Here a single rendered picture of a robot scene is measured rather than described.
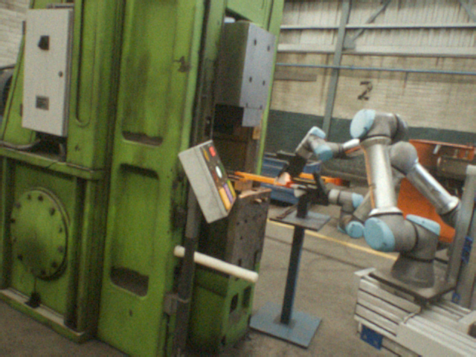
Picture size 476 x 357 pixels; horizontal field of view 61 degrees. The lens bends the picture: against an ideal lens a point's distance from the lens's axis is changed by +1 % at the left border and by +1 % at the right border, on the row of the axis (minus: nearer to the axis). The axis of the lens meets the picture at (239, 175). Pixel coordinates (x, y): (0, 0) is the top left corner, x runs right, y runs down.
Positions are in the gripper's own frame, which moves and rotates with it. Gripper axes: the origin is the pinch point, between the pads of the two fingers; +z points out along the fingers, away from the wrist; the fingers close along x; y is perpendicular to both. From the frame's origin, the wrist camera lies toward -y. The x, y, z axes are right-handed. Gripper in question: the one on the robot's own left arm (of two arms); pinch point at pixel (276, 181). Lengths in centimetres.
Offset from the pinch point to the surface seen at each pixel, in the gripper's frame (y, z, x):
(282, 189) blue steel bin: -87, 132, 353
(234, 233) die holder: 3.2, 30.5, -15.8
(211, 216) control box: 8, 1, -70
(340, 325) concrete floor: 76, 72, 71
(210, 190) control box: 2, -7, -70
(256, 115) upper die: -31.6, -19.9, 1.5
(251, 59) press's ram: -45, -44, -12
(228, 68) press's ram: -50, -34, -17
